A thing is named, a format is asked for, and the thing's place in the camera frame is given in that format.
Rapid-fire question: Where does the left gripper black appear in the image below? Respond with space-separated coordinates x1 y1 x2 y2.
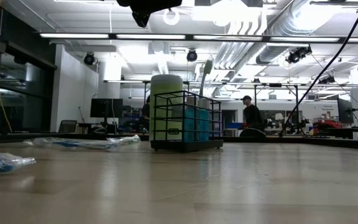
116 0 183 29

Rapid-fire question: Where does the green toothbrush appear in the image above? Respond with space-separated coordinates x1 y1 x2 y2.
198 58 214 100

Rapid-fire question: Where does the teal toothpaste tube white cap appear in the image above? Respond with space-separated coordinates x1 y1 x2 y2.
183 95 199 143
197 98 211 142

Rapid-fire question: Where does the white toothbrush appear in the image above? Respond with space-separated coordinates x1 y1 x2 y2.
106 134 142 146

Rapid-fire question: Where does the black wire basket caddy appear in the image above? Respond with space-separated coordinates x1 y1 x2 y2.
150 90 224 153

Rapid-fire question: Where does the black monitor on arm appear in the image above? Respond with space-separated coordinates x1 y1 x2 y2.
336 98 354 124

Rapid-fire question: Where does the black overhead beam with lights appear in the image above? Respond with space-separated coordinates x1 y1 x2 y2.
39 32 358 44

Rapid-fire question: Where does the black ceiling spotlight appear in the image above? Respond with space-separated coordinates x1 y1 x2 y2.
186 49 198 63
83 52 96 66

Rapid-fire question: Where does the green canister with white lid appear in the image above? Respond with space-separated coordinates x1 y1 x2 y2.
149 73 185 141

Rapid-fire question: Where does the person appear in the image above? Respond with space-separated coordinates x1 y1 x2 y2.
141 95 151 133
241 95 264 133

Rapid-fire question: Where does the black computer monitor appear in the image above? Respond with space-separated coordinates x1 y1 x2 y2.
89 98 124 119

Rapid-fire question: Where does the black office chair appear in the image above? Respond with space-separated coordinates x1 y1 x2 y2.
57 119 78 134

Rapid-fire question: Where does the red object on desk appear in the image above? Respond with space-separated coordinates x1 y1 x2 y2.
312 119 343 131

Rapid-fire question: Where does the white ring light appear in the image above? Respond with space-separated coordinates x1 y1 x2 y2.
162 7 181 26

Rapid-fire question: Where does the silver ventilation duct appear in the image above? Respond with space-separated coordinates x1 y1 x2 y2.
255 0 323 65

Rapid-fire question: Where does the black ceiling camera cluster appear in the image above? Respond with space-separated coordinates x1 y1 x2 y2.
318 75 337 85
286 45 313 65

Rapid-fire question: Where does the black aluminium table frame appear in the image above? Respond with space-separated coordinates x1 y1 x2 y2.
0 130 358 152

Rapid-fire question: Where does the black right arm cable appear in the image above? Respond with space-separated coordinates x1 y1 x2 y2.
278 0 358 138

